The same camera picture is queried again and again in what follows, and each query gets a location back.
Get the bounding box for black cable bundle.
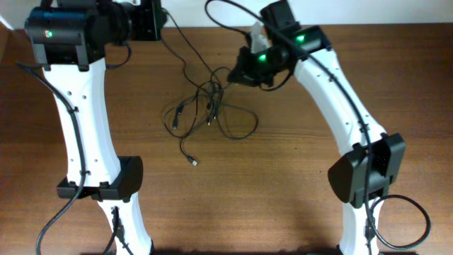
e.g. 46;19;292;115
161;8;260;167

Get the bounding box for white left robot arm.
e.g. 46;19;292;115
25;1;166;254

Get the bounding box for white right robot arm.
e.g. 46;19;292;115
228;1;406;254

